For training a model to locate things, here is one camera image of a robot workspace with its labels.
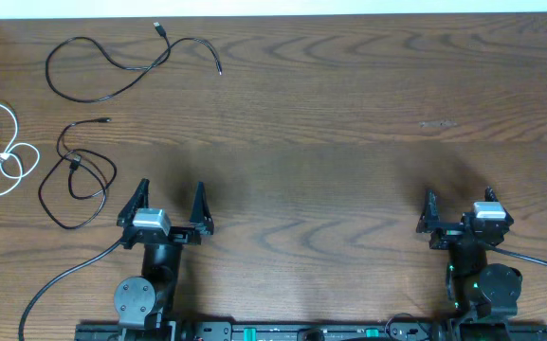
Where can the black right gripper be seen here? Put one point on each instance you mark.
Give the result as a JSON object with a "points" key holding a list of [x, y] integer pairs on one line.
{"points": [[429, 223]]}

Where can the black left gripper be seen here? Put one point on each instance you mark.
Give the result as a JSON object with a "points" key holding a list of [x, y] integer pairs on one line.
{"points": [[201, 224]]}

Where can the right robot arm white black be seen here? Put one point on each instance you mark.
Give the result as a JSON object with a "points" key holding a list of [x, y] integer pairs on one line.
{"points": [[485, 294]]}

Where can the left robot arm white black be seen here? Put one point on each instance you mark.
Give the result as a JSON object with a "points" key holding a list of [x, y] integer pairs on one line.
{"points": [[144, 302]]}

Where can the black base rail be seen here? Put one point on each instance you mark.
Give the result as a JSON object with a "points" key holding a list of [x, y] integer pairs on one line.
{"points": [[399, 327]]}

